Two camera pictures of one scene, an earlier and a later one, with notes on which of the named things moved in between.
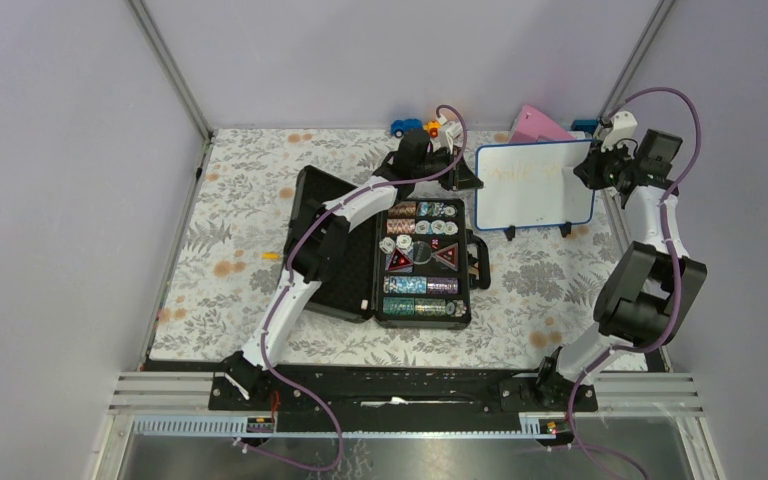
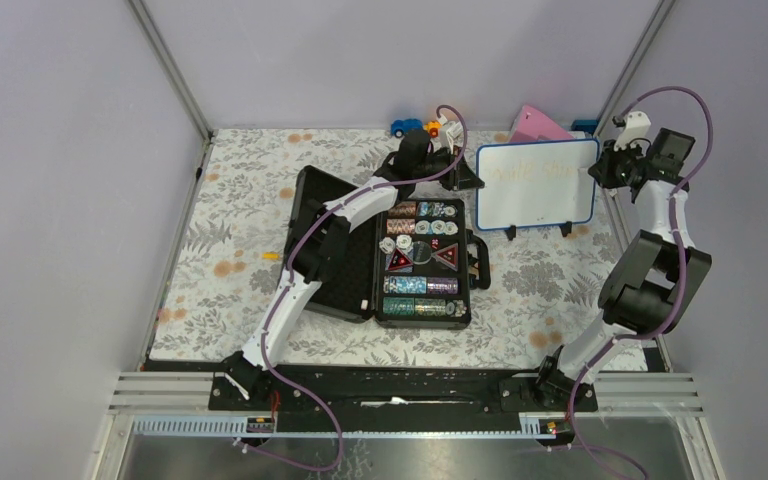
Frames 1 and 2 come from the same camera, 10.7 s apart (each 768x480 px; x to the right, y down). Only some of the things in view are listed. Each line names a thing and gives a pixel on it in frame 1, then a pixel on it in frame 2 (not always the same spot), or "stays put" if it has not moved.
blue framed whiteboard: (531, 184) stays put
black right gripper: (588, 171) -> (602, 169)
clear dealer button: (421, 252) stays put
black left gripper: (461, 178) stays put
